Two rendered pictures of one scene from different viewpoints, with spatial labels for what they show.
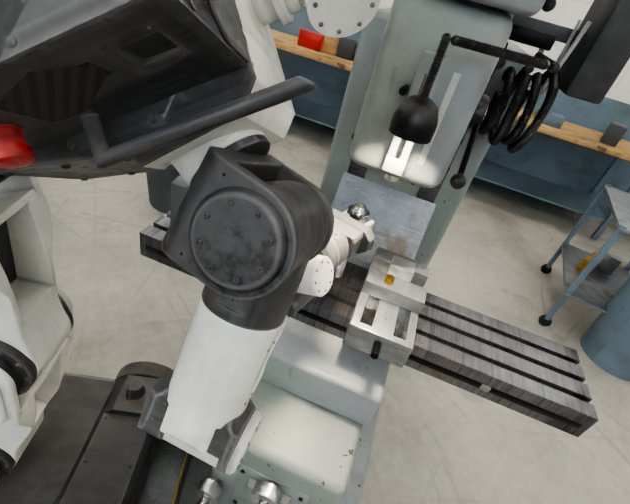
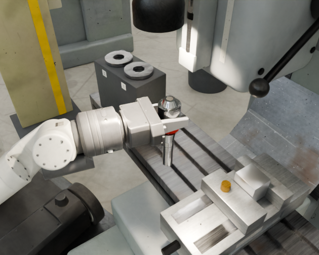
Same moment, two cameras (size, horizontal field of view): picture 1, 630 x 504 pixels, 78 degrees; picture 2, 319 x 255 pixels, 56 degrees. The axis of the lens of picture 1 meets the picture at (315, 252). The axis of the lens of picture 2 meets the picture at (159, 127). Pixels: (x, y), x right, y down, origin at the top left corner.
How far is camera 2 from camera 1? 55 cm
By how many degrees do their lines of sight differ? 37
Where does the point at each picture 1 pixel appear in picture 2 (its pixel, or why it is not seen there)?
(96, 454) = (23, 228)
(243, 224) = not seen: outside the picture
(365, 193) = (287, 95)
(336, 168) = not seen: hidden behind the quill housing
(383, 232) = (296, 139)
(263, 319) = not seen: outside the picture
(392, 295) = (221, 203)
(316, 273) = (39, 147)
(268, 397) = (115, 246)
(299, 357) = (136, 225)
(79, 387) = (44, 185)
